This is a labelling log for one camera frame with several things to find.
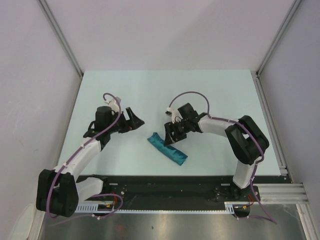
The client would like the white slotted cable duct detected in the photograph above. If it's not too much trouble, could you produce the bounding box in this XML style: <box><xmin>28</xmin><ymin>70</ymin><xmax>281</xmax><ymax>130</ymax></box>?
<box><xmin>75</xmin><ymin>203</ymin><xmax>235</xmax><ymax>215</ymax></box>

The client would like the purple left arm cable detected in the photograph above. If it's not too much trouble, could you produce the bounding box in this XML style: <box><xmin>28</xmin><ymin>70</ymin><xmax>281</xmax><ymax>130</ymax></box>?
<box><xmin>46</xmin><ymin>92</ymin><xmax>124</xmax><ymax>227</ymax></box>

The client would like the right aluminium corner post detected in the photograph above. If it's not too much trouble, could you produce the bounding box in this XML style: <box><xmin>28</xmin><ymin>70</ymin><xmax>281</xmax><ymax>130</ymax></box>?
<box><xmin>255</xmin><ymin>0</ymin><xmax>304</xmax><ymax>77</ymax></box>

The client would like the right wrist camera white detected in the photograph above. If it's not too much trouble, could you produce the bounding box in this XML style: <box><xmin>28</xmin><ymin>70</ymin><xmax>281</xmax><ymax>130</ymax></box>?
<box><xmin>165</xmin><ymin>107</ymin><xmax>181</xmax><ymax>123</ymax></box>

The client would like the aluminium corner post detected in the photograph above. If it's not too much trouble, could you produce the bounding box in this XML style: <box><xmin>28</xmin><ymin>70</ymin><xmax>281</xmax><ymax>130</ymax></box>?
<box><xmin>36</xmin><ymin>0</ymin><xmax>84</xmax><ymax>79</ymax></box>
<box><xmin>255</xmin><ymin>0</ymin><xmax>304</xmax><ymax>77</ymax></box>

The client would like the left aluminium corner post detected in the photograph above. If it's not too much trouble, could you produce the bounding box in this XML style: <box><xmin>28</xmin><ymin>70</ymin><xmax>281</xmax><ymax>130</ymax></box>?
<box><xmin>36</xmin><ymin>0</ymin><xmax>84</xmax><ymax>79</ymax></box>

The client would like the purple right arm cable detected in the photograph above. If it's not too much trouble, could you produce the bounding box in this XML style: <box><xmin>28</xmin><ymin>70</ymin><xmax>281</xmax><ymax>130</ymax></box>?
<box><xmin>168</xmin><ymin>91</ymin><xmax>278</xmax><ymax>224</ymax></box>

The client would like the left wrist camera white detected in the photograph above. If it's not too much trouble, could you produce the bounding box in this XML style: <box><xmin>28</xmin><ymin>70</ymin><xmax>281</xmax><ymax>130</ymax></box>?
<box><xmin>103</xmin><ymin>97</ymin><xmax>121</xmax><ymax>113</ymax></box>

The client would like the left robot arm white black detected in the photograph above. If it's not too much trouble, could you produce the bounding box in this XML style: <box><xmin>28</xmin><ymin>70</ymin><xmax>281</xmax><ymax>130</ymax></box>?
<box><xmin>35</xmin><ymin>106</ymin><xmax>145</xmax><ymax>217</ymax></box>

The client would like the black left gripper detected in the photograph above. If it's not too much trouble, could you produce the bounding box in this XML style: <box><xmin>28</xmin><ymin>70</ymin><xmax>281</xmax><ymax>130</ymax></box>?
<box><xmin>106</xmin><ymin>107</ymin><xmax>144</xmax><ymax>134</ymax></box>

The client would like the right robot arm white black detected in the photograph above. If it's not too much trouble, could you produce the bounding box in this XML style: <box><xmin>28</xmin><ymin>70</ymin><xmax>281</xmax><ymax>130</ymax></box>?
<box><xmin>164</xmin><ymin>103</ymin><xmax>270</xmax><ymax>201</ymax></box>

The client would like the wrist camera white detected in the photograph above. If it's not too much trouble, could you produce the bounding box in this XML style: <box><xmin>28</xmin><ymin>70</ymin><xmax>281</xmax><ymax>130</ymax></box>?
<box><xmin>103</xmin><ymin>97</ymin><xmax>121</xmax><ymax>113</ymax></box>
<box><xmin>165</xmin><ymin>107</ymin><xmax>181</xmax><ymax>123</ymax></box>

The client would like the teal satin napkin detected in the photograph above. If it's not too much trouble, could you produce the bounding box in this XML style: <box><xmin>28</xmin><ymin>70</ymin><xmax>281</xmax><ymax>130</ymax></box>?
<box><xmin>147</xmin><ymin>132</ymin><xmax>188</xmax><ymax>166</ymax></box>

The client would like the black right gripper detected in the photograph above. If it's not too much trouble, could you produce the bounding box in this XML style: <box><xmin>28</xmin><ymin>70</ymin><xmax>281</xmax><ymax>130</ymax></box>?
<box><xmin>164</xmin><ymin>119</ymin><xmax>191</xmax><ymax>147</ymax></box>

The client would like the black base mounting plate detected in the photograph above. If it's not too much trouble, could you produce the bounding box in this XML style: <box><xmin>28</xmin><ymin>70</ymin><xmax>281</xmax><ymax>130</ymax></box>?
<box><xmin>89</xmin><ymin>175</ymin><xmax>290</xmax><ymax>220</ymax></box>

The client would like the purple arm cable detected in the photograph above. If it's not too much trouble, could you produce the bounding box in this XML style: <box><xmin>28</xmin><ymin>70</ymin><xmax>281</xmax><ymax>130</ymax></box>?
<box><xmin>168</xmin><ymin>91</ymin><xmax>278</xmax><ymax>224</ymax></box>
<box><xmin>46</xmin><ymin>92</ymin><xmax>124</xmax><ymax>227</ymax></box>

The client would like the right aluminium side rail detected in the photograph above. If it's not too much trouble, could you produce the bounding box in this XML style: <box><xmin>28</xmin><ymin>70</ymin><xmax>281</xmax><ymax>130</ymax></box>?
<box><xmin>251</xmin><ymin>71</ymin><xmax>289</xmax><ymax>176</ymax></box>

